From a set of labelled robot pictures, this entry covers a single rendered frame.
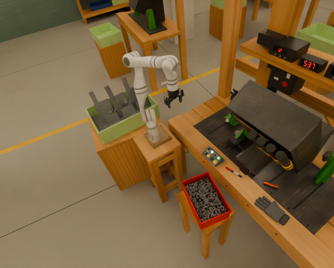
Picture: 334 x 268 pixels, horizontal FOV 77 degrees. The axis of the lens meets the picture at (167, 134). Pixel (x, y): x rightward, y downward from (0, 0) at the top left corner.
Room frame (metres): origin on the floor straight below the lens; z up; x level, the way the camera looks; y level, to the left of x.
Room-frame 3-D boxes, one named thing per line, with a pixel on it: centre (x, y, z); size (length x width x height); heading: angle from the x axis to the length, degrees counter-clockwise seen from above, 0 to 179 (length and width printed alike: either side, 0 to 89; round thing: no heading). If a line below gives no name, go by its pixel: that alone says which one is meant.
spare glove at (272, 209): (0.43, -0.55, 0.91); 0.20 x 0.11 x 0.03; 32
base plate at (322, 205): (0.84, -0.66, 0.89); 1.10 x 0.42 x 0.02; 25
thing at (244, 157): (0.73, -0.61, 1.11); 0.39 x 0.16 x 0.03; 115
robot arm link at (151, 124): (1.19, 0.11, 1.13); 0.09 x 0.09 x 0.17; 4
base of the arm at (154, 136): (1.20, 0.11, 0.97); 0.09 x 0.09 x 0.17; 29
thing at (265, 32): (1.20, -0.74, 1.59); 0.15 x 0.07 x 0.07; 25
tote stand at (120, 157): (1.59, 0.41, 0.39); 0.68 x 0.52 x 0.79; 105
